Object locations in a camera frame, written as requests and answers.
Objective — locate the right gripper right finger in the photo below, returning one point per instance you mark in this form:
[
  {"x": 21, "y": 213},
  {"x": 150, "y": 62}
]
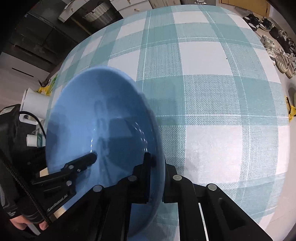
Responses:
[{"x": 207, "y": 213}]

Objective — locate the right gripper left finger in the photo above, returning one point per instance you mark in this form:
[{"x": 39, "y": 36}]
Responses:
[{"x": 125, "y": 205}]

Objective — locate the dark blue shallow bowl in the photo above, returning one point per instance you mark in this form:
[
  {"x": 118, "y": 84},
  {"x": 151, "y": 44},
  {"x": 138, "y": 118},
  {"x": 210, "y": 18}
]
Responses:
[{"x": 101, "y": 110}]

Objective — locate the person's left hand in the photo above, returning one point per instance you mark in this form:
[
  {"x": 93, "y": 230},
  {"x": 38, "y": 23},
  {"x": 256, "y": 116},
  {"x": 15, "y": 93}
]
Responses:
[{"x": 20, "y": 222}]

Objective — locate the white electric kettle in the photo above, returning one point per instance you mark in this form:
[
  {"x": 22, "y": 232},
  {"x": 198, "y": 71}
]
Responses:
[{"x": 35, "y": 103}]

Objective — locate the teal plaid tablecloth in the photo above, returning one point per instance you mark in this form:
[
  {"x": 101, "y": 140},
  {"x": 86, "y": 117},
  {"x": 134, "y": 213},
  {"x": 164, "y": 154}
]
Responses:
[{"x": 217, "y": 97}]

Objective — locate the yellow plastic bag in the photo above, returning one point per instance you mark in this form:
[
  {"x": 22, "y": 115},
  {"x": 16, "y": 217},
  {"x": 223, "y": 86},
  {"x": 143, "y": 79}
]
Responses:
[{"x": 291, "y": 109}]

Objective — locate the black refrigerator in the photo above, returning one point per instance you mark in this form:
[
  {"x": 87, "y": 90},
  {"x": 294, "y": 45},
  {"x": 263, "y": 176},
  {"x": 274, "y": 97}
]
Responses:
[{"x": 32, "y": 32}]

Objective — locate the woven laundry basket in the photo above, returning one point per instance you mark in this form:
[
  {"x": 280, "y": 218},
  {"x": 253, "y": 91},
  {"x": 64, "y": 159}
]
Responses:
[{"x": 97, "y": 13}]

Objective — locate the white drawer desk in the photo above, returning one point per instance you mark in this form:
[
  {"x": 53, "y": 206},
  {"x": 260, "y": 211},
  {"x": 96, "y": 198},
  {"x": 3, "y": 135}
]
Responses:
[{"x": 124, "y": 8}]

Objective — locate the wooden door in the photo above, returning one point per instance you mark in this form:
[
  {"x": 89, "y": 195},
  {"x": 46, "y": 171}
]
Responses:
[{"x": 261, "y": 7}]

